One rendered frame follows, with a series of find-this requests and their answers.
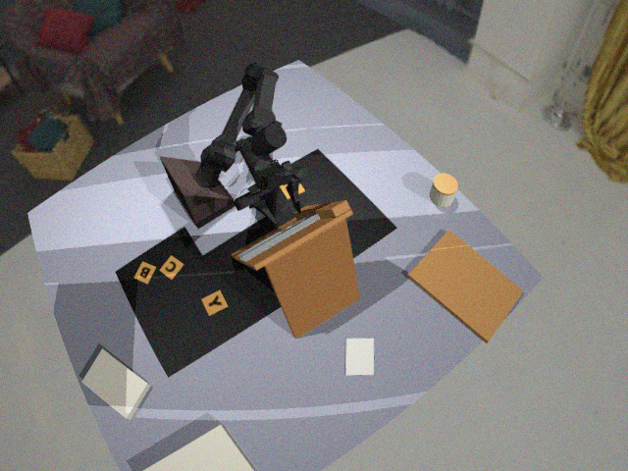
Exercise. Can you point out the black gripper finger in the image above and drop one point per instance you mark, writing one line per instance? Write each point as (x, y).
(293, 194)
(262, 207)

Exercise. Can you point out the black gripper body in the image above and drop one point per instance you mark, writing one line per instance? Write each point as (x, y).
(250, 199)

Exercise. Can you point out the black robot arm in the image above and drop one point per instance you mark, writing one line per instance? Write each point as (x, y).
(266, 133)

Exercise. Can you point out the orange flat rectangular board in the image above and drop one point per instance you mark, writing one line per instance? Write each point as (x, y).
(466, 285)

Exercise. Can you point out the brown letter tile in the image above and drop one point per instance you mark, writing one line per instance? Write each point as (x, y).
(214, 303)
(171, 267)

